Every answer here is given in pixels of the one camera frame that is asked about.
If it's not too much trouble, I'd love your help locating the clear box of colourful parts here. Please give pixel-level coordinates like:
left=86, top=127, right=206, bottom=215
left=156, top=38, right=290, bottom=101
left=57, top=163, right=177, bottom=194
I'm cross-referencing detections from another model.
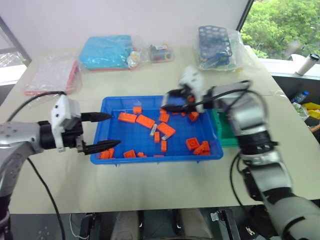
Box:
left=148, top=43, right=176, bottom=64

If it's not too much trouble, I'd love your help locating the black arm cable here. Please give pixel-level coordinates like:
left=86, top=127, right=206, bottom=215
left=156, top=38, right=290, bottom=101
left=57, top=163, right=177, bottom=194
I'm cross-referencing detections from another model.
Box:
left=5, top=91, right=67, bottom=240
left=194, top=80, right=269, bottom=207

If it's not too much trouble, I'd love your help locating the dark slanted frame bar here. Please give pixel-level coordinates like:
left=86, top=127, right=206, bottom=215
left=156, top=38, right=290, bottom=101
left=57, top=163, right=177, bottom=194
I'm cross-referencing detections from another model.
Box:
left=0, top=15, right=33, bottom=64

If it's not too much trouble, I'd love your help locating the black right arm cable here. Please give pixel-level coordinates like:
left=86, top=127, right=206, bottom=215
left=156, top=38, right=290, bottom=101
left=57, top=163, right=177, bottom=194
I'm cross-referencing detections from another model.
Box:
left=194, top=80, right=269, bottom=207

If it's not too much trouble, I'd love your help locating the clear water bottle blue cap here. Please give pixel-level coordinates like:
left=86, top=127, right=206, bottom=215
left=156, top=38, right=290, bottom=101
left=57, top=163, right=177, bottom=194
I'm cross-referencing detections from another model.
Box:
left=290, top=90, right=310, bottom=104

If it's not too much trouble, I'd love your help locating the long orange building brick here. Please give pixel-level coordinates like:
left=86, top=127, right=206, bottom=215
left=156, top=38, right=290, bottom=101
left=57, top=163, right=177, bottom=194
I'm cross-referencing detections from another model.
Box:
left=156, top=122, right=177, bottom=138
left=135, top=114, right=157, bottom=130
left=117, top=112, right=138, bottom=124

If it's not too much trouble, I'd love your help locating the white cylindrical bottle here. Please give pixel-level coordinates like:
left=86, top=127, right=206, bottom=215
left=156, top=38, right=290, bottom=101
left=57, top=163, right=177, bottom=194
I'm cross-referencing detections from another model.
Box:
left=295, top=52, right=320, bottom=76

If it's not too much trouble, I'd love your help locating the pink and white bagged pack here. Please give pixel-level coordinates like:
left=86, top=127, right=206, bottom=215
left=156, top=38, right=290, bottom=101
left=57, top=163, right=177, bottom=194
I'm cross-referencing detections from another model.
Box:
left=24, top=58, right=83, bottom=96

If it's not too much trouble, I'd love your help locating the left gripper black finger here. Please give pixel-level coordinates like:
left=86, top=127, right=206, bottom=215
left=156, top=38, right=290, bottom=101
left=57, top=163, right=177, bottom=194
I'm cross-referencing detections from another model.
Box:
left=80, top=112, right=114, bottom=124
left=83, top=139, right=122, bottom=156

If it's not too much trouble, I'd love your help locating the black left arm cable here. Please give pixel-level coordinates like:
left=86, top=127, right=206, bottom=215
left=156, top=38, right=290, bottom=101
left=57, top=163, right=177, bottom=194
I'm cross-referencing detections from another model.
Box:
left=5, top=91, right=67, bottom=240

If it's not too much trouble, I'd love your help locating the black window frame post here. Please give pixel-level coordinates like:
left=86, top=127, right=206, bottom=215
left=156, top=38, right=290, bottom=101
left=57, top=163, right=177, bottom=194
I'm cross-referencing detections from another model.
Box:
left=236, top=0, right=255, bottom=32

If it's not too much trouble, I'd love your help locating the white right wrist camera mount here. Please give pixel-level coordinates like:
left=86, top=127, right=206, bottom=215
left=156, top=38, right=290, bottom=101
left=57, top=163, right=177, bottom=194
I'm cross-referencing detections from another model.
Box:
left=178, top=65, right=211, bottom=114

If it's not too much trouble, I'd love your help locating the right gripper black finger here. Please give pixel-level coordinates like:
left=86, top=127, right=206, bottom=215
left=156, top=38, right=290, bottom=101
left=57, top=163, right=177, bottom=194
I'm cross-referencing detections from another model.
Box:
left=163, top=89, right=187, bottom=99
left=159, top=104, right=191, bottom=113

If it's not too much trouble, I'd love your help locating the green plastic bin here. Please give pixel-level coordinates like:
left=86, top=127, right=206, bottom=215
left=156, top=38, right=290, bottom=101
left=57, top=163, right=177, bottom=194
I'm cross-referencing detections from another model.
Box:
left=209, top=108, right=241, bottom=148

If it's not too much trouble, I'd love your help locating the blue tube rack in bag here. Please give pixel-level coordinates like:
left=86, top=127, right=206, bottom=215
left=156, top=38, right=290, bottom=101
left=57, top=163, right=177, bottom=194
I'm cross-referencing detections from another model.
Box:
left=193, top=25, right=245, bottom=73

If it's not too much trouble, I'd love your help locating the turquoise item in plastic bag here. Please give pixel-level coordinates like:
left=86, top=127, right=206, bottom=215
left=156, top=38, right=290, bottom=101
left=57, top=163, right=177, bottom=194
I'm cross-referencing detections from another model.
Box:
left=78, top=35, right=141, bottom=73

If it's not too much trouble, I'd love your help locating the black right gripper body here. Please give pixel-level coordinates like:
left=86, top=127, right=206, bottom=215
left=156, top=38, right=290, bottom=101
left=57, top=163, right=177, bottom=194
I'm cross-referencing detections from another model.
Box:
left=177, top=84, right=201, bottom=111

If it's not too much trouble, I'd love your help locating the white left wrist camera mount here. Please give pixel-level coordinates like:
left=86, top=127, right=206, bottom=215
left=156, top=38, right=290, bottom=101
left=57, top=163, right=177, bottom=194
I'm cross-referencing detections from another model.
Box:
left=50, top=95, right=81, bottom=153

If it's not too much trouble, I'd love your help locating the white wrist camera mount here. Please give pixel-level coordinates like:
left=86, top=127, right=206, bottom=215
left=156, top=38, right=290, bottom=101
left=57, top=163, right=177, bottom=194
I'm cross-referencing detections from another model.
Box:
left=178, top=65, right=211, bottom=114
left=50, top=95, right=81, bottom=153

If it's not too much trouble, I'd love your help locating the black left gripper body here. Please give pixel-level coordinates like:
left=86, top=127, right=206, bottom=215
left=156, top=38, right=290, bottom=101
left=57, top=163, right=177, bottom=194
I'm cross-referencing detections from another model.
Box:
left=61, top=113, right=87, bottom=154

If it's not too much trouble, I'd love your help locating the yellow plastic bin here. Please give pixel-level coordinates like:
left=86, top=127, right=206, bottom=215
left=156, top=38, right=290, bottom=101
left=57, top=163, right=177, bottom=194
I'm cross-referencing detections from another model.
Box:
left=301, top=102, right=320, bottom=119

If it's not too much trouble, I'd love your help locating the blue plastic bin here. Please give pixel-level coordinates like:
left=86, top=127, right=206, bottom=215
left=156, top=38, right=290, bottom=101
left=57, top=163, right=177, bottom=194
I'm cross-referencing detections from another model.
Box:
left=89, top=95, right=224, bottom=166

